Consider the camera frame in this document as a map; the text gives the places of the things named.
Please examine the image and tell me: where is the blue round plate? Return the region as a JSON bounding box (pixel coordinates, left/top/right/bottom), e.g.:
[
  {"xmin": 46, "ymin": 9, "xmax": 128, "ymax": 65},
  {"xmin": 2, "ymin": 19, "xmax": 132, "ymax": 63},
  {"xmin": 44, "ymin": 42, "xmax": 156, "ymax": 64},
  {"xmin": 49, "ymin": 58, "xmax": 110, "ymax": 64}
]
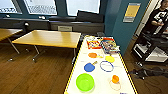
[{"xmin": 83, "ymin": 60, "xmax": 99, "ymax": 74}]

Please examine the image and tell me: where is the dark bench sofa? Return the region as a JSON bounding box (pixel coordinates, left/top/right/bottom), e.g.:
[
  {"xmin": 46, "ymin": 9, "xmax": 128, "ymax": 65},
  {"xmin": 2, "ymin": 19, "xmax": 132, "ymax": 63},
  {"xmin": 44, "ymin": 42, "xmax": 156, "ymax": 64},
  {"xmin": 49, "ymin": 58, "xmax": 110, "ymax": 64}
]
[{"xmin": 0, "ymin": 9, "xmax": 110, "ymax": 35}]

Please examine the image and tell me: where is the yellow round plate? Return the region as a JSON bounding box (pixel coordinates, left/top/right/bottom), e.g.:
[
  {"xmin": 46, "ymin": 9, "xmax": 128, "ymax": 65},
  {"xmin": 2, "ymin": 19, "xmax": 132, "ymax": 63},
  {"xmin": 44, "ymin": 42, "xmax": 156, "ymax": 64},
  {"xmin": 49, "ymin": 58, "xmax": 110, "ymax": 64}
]
[{"xmin": 105, "ymin": 55, "xmax": 116, "ymax": 64}]

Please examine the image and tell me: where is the orange round plate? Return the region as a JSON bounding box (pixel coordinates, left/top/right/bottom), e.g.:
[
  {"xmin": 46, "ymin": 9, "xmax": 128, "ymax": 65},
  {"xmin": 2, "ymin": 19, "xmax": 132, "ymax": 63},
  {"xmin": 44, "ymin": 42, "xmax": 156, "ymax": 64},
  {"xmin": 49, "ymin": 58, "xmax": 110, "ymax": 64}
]
[{"xmin": 87, "ymin": 52, "xmax": 99, "ymax": 59}]

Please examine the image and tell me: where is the yellow gaming table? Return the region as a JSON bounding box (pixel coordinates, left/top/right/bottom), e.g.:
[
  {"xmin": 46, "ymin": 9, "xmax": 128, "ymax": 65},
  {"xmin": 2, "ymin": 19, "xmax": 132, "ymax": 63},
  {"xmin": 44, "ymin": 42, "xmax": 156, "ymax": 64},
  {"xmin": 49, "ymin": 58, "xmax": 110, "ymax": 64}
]
[{"xmin": 63, "ymin": 34, "xmax": 140, "ymax": 94}]

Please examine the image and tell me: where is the long light wooden table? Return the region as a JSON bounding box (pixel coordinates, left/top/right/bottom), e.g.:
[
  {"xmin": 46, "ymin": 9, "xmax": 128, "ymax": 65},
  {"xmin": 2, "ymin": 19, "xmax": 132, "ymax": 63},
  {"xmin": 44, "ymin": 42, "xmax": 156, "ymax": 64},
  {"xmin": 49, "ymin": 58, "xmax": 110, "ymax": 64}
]
[
  {"xmin": 11, "ymin": 29, "xmax": 82, "ymax": 65},
  {"xmin": 0, "ymin": 27, "xmax": 24, "ymax": 55}
]

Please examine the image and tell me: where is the bright rounded window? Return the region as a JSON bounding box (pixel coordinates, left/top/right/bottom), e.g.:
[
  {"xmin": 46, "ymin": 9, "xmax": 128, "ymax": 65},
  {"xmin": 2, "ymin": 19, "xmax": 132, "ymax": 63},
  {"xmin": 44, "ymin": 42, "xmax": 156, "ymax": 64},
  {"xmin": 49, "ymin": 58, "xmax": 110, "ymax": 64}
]
[
  {"xmin": 0, "ymin": 0, "xmax": 23, "ymax": 15},
  {"xmin": 23, "ymin": 0, "xmax": 59, "ymax": 16},
  {"xmin": 65, "ymin": 0, "xmax": 101, "ymax": 17}
]

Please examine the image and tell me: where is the person in black shirt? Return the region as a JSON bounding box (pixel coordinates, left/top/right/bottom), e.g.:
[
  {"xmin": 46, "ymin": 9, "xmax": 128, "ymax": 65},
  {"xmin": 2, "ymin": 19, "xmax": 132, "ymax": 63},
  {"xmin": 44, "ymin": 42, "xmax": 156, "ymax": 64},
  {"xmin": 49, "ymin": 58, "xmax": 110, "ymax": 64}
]
[{"xmin": 149, "ymin": 0, "xmax": 168, "ymax": 35}]

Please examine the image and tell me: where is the clear round plate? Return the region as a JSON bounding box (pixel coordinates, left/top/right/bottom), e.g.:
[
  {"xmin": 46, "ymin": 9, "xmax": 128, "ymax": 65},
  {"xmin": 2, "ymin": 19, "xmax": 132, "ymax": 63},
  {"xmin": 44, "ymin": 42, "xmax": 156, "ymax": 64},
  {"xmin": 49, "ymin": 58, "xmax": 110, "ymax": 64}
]
[{"xmin": 108, "ymin": 79, "xmax": 123, "ymax": 92}]

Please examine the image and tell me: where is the red yellow game box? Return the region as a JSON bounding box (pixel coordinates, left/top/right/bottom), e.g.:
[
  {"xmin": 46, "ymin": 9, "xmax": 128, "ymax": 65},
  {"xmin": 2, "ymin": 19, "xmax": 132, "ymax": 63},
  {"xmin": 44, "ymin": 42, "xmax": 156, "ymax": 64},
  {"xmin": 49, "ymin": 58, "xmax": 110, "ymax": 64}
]
[{"xmin": 86, "ymin": 37, "xmax": 103, "ymax": 50}]

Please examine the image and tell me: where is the yellow-green bowl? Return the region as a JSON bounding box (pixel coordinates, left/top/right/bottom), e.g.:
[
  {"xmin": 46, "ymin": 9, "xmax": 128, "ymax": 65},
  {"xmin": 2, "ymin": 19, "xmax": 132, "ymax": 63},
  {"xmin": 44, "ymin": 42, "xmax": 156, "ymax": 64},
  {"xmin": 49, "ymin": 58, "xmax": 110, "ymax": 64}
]
[{"xmin": 75, "ymin": 72, "xmax": 96, "ymax": 93}]

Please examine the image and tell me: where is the black wheeled cart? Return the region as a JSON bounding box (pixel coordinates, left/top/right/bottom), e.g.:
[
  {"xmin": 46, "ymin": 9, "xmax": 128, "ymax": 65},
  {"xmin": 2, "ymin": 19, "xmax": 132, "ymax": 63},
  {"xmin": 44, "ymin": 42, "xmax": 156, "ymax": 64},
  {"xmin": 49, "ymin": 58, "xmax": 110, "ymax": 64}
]
[{"xmin": 131, "ymin": 31, "xmax": 168, "ymax": 65}]

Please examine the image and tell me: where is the yellow framed wall notice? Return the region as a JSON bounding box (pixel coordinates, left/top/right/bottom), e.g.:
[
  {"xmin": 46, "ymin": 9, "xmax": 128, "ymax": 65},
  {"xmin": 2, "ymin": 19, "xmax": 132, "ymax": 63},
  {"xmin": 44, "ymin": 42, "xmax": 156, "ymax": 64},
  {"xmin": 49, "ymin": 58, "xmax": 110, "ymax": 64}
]
[{"xmin": 122, "ymin": 2, "xmax": 142, "ymax": 24}]

